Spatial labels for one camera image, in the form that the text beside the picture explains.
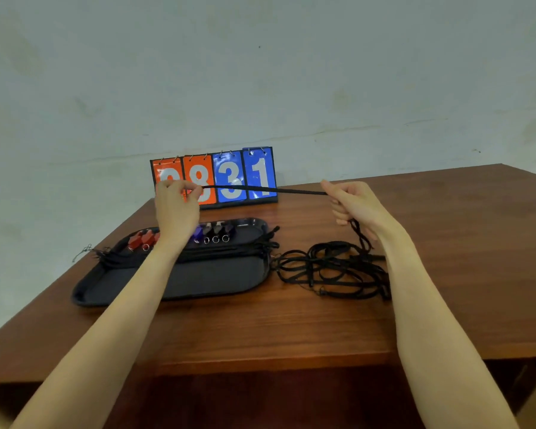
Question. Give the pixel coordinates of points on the person's left hand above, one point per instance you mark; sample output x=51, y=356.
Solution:
x=176, y=214

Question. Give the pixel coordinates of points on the wooden desk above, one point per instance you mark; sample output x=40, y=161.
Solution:
x=272, y=402

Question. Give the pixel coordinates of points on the person's right forearm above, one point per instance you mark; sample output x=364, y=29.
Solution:
x=433, y=344

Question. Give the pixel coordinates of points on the person's left forearm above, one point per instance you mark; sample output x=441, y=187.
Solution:
x=102, y=344

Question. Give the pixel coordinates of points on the orange and blue flip scoreboard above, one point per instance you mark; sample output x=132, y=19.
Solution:
x=230, y=176

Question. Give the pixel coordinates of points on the black plastic tray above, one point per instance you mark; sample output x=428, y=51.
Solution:
x=214, y=279

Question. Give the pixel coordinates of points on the person's right hand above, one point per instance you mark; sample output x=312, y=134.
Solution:
x=362, y=207

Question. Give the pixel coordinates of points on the blue whistle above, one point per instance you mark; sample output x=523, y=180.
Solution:
x=198, y=233

